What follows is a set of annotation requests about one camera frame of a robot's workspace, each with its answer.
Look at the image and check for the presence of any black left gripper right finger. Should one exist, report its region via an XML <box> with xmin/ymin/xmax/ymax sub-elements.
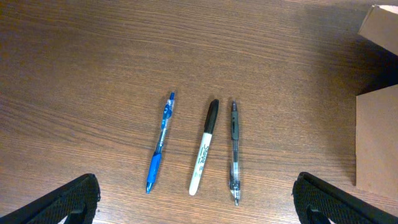
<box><xmin>292</xmin><ymin>172</ymin><xmax>397</xmax><ymax>224</ymax></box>

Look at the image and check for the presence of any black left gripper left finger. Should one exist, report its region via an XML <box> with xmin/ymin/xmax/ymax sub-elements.
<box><xmin>1</xmin><ymin>174</ymin><xmax>101</xmax><ymax>224</ymax></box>

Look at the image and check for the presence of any blue gel pen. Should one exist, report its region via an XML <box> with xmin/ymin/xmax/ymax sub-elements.
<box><xmin>146</xmin><ymin>92</ymin><xmax>175</xmax><ymax>194</ymax></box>

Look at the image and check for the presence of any black clear gel pen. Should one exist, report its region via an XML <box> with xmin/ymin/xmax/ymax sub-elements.
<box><xmin>229</xmin><ymin>100</ymin><xmax>241</xmax><ymax>206</ymax></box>

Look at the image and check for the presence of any brown cardboard box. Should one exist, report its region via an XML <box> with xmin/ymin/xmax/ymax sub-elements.
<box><xmin>356</xmin><ymin>4</ymin><xmax>397</xmax><ymax>200</ymax></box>

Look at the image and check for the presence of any black white Sharpie marker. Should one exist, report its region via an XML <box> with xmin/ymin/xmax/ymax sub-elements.
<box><xmin>188</xmin><ymin>99</ymin><xmax>219</xmax><ymax>195</ymax></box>

